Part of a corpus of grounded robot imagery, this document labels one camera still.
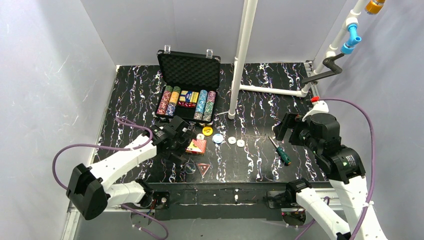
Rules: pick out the black poker set case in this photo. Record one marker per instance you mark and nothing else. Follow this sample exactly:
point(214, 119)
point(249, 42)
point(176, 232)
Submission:
point(190, 72)

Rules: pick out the white PVC pipe frame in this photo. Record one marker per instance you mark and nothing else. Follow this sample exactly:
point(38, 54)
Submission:
point(290, 30)

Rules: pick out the triangular all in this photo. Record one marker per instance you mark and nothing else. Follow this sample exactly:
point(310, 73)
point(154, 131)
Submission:
point(203, 168)

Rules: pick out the dark blue poker chip stack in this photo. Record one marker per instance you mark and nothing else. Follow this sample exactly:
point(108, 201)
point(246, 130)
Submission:
point(170, 110)

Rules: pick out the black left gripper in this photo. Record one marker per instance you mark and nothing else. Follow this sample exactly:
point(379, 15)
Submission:
point(178, 133)

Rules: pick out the white one poker chip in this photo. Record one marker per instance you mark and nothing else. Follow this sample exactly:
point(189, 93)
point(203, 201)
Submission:
point(240, 143)
point(232, 140)

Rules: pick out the purple poker chip stack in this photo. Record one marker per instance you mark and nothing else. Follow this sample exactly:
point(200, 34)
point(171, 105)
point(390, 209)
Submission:
point(211, 96)

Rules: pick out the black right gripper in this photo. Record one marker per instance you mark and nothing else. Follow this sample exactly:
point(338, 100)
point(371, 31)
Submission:
point(291, 129)

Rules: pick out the green handle screwdriver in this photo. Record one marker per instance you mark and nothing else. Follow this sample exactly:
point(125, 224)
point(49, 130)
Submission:
point(283, 156)

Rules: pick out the light blue poker chip stack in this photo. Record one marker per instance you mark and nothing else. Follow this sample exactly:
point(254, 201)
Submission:
point(201, 101)

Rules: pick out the blue pipe fitting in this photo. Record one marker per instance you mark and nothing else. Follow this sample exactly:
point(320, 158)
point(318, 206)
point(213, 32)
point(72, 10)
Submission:
point(354, 39)

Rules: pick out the red dice row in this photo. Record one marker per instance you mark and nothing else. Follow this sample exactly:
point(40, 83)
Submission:
point(186, 104)

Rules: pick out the blue small blind button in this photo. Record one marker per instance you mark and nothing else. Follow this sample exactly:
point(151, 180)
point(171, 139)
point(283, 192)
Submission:
point(217, 138)

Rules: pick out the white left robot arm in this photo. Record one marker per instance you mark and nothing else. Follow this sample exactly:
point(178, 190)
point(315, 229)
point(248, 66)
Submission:
point(93, 188)

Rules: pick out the orange pipe fitting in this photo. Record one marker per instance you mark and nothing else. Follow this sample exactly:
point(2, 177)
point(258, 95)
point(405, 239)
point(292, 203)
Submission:
point(373, 7)

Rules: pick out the blue yellow card deck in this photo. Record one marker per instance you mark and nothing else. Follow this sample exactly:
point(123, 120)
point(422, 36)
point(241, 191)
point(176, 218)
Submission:
point(187, 96)

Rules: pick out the red poker chip stack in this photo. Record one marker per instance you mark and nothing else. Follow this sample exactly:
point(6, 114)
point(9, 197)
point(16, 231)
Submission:
point(163, 104)

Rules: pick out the red playing card deck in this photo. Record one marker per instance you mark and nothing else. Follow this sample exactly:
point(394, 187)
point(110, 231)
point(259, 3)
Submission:
point(197, 147)

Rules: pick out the white-grey poker chip stack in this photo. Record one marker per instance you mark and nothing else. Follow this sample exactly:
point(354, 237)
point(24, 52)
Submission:
point(207, 118)
point(198, 116)

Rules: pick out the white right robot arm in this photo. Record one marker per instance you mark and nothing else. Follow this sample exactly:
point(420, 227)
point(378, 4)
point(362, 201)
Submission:
point(319, 131)

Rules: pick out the clear dealer button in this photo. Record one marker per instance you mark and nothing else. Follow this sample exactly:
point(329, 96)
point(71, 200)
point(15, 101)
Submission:
point(190, 168)

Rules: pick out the yellow poker chip stack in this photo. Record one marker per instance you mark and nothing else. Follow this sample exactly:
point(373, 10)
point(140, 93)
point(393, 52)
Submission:
point(174, 98)

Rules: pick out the yellow big blind button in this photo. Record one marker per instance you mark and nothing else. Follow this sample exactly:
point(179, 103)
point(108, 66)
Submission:
point(207, 131)

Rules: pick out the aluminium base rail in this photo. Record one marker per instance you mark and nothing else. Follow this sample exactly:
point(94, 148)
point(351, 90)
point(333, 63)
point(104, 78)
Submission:
point(204, 211)

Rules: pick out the olive green poker chip stack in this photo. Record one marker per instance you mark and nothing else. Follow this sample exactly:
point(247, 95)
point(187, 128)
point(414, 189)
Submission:
point(176, 89)
point(168, 88)

